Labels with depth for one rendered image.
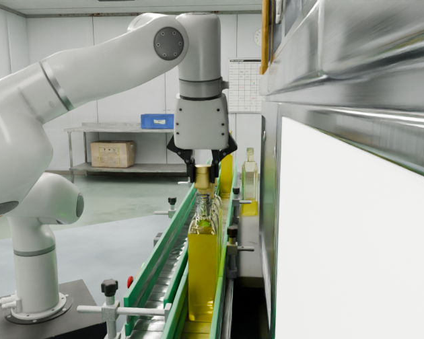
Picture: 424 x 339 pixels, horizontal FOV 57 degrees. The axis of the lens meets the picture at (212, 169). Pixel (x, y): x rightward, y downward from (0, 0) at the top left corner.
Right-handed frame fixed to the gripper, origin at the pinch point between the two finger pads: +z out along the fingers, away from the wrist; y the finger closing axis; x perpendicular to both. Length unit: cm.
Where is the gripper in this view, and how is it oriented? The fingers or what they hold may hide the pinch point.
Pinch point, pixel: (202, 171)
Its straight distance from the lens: 75.7
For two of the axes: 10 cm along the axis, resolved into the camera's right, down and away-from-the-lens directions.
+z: 0.2, 9.1, 4.2
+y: -10.0, -0.2, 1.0
